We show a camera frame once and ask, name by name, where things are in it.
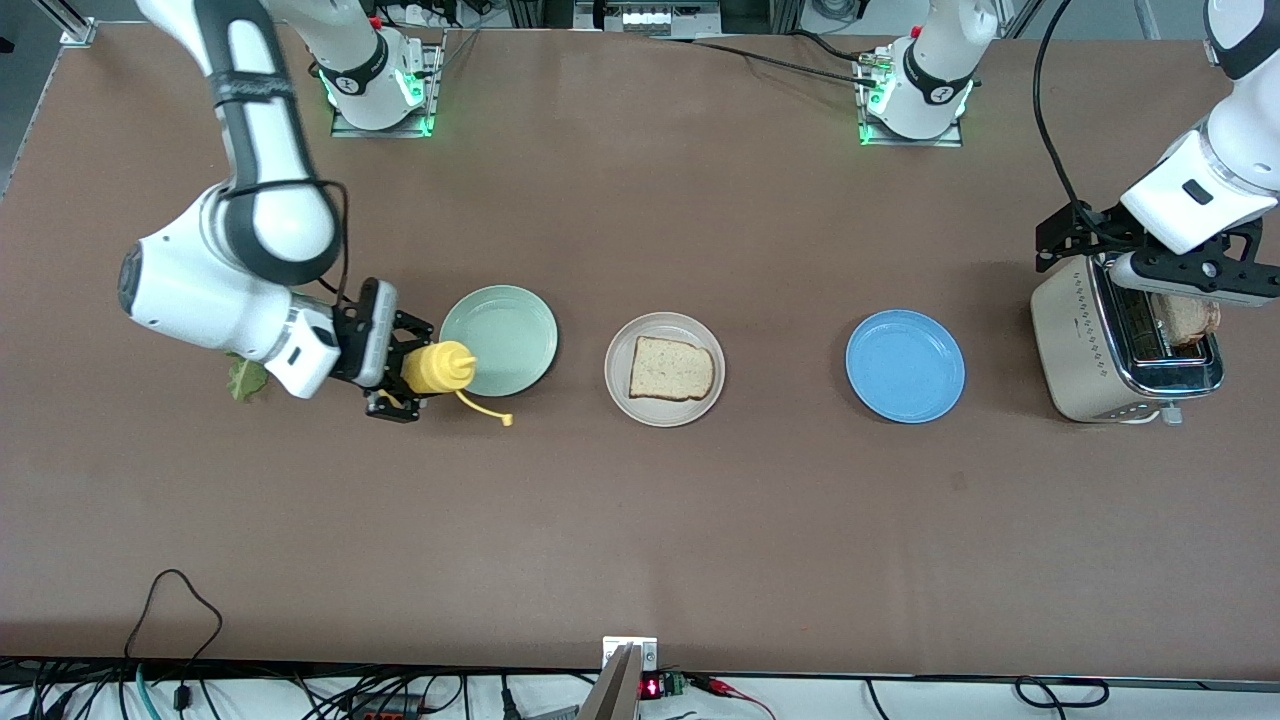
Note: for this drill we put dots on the yellow squeeze bottle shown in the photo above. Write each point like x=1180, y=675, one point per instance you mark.
x=440, y=368

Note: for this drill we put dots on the toasted bread slice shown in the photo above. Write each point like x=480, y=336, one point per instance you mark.
x=670, y=370
x=1190, y=325

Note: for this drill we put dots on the green lettuce leaf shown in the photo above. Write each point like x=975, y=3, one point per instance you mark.
x=245, y=382

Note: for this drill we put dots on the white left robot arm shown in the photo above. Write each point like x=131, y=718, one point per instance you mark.
x=935, y=60

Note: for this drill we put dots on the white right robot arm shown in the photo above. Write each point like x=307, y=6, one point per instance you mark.
x=180, y=290

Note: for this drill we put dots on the pale green plate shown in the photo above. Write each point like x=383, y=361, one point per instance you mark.
x=510, y=335

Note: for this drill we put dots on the blue plate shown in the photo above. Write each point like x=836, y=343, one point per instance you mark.
x=905, y=365

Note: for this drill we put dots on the beige plate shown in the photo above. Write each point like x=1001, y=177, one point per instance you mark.
x=665, y=414

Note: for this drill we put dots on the beige chrome toaster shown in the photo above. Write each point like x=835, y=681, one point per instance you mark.
x=1070, y=350

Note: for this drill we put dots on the aluminium profile bar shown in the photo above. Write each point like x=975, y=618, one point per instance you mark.
x=612, y=695

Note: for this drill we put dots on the red digit display module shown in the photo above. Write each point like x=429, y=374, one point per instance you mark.
x=651, y=688

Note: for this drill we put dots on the lit control box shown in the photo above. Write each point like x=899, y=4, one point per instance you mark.
x=650, y=20

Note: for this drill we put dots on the red clip lead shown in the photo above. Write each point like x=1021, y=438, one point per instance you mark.
x=720, y=685

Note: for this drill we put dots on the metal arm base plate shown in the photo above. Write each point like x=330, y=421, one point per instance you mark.
x=905, y=143
x=380, y=133

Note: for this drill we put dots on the aluminium corner bracket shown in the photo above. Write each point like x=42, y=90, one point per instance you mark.
x=1215, y=52

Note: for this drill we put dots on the aluminium frame post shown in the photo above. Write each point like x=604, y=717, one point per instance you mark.
x=75, y=30
x=1148, y=18
x=1020, y=15

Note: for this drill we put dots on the small white bracket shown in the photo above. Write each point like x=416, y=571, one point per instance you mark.
x=648, y=655

